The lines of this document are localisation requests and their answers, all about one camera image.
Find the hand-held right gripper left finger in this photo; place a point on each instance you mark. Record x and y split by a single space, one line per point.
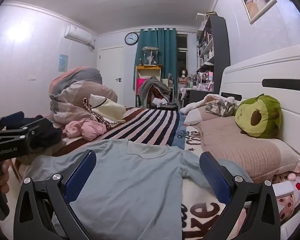
81 177

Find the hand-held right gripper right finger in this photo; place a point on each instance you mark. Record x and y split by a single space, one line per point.
215 177

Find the light blue t-shirt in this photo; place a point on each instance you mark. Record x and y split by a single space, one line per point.
130 185

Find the dark clothes pile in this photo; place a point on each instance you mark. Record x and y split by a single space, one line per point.
47 135

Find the grey clothes pile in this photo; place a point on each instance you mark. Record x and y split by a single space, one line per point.
150 85

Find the person's left hand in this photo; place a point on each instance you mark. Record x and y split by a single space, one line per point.
3 180

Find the mauve knitted garment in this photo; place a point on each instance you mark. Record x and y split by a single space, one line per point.
240 145

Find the pink garment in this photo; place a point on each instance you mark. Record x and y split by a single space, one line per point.
90 130

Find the grey patterned cloth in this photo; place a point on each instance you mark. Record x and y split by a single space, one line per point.
222 107

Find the cream yellow garment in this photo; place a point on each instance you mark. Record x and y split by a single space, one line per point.
107 110

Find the white fleece blanket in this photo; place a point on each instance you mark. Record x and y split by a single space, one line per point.
190 107

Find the strawberry print bed sheet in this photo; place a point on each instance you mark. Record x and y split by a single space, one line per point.
290 200

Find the striped printed fleece blanket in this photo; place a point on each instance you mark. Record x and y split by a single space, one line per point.
145 127

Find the dark desk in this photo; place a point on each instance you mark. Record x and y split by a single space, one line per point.
202 96

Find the lime green garment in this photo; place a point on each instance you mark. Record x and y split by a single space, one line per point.
270 115

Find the pink desk organizer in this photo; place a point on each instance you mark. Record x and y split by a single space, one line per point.
207 85

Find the white door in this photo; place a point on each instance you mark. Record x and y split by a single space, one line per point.
112 67

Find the white air conditioner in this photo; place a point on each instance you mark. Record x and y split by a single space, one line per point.
77 36

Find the wig mannequin head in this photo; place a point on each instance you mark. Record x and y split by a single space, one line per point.
183 73

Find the pink storage box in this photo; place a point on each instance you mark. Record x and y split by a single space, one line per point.
141 85

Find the yellow shelf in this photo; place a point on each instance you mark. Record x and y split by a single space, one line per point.
150 67

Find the teal curtain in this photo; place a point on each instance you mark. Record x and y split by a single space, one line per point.
167 52

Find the glass display case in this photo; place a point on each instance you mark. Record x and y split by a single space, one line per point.
150 56

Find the dark bookshelf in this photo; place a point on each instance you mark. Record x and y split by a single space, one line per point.
221 42

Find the white bed headboard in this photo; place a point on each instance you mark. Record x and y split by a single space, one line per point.
290 65

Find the window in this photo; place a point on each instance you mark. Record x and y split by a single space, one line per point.
182 45

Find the silver framed picture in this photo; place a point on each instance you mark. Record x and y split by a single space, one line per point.
258 0

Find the blue wall poster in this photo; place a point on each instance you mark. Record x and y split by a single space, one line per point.
63 62

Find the round wall clock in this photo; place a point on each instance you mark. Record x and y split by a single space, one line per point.
131 38

